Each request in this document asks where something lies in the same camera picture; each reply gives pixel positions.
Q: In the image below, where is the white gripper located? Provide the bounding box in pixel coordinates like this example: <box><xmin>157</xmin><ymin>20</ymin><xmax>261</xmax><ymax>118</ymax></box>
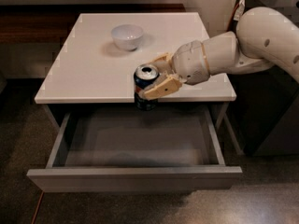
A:
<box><xmin>137</xmin><ymin>40</ymin><xmax>210</xmax><ymax>100</ymax></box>

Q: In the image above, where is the blue pepsi can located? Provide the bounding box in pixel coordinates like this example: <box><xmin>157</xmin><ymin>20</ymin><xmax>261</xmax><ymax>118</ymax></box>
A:
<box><xmin>134</xmin><ymin>64</ymin><xmax>160</xmax><ymax>111</ymax></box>

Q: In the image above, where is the grey top drawer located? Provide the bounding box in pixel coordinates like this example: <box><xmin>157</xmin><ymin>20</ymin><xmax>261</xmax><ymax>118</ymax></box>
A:
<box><xmin>27</xmin><ymin>104</ymin><xmax>242</xmax><ymax>193</ymax></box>

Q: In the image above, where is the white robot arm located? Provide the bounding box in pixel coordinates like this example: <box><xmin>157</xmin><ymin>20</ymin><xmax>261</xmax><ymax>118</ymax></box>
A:
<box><xmin>136</xmin><ymin>7</ymin><xmax>299</xmax><ymax>100</ymax></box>

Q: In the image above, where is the white-topped grey drawer cabinet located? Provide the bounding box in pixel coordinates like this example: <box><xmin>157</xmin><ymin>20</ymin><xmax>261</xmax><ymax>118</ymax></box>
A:
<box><xmin>34</xmin><ymin>12</ymin><xmax>237</xmax><ymax>133</ymax></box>

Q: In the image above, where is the white bowl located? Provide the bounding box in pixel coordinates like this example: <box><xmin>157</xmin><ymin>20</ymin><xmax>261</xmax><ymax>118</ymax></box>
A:
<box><xmin>111</xmin><ymin>24</ymin><xmax>144</xmax><ymax>51</ymax></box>

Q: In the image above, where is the black side cabinet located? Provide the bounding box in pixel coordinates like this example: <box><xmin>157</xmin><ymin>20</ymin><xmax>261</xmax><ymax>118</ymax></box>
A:
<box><xmin>228</xmin><ymin>0</ymin><xmax>299</xmax><ymax>156</ymax></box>

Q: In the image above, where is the dark wooden bench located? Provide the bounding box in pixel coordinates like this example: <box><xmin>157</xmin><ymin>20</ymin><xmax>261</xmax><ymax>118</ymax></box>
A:
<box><xmin>0</xmin><ymin>4</ymin><xmax>186</xmax><ymax>44</ymax></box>

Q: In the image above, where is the white cable tag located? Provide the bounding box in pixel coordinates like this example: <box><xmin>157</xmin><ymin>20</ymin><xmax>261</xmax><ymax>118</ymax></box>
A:
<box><xmin>234</xmin><ymin>0</ymin><xmax>245</xmax><ymax>21</ymax></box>

